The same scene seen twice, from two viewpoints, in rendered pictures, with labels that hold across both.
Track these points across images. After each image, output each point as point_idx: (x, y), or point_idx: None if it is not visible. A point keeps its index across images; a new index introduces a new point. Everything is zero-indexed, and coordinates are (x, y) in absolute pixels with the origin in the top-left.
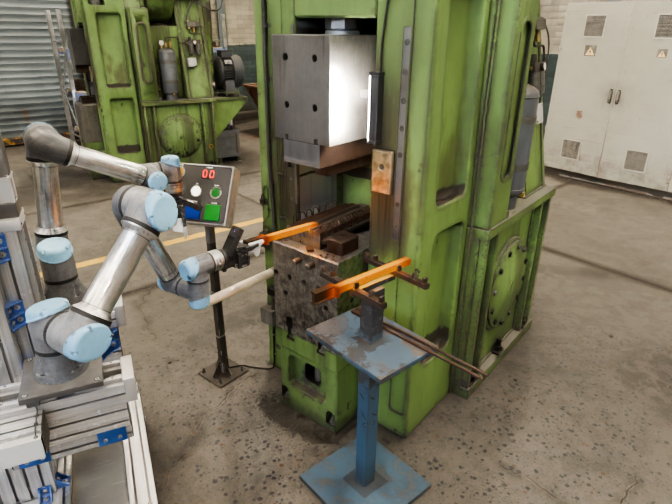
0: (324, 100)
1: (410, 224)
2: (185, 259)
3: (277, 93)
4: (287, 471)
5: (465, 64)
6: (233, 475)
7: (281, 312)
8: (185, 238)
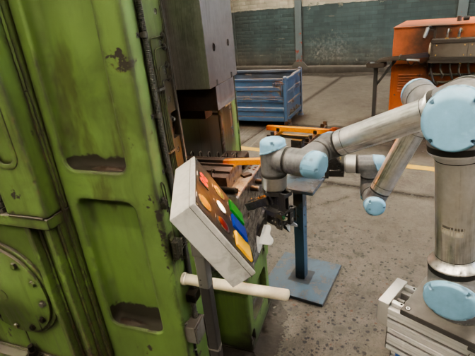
0: (231, 32)
1: (234, 119)
2: (379, 158)
3: (207, 37)
4: (321, 316)
5: None
6: (349, 345)
7: None
8: (289, 229)
